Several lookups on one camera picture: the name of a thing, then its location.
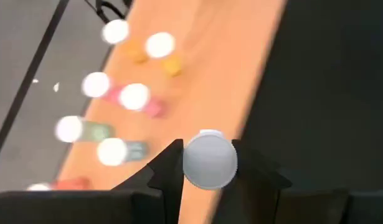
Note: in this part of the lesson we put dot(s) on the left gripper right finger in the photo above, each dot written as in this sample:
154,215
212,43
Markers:
256,193

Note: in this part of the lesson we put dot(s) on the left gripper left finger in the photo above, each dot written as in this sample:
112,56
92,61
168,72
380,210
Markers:
172,186

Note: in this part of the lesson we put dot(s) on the yellow medicine bottle white cap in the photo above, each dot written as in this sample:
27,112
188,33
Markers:
210,161
115,31
160,45

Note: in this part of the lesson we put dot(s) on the teal medicine bottle white cap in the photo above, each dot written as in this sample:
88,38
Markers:
111,151

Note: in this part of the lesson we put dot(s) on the pink medicine bottle white cap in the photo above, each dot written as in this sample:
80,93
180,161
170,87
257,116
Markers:
134,96
95,84

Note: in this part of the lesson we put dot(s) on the orange medicine bottle white cap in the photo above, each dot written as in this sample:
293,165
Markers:
73,183

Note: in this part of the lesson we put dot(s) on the clear bottle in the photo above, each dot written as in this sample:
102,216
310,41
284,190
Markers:
68,129

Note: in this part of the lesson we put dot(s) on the white paper scrap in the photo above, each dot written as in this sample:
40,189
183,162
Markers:
56,87
35,81

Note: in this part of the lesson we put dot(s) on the wooden shelf black metal frame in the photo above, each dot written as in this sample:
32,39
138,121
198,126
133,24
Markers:
210,77

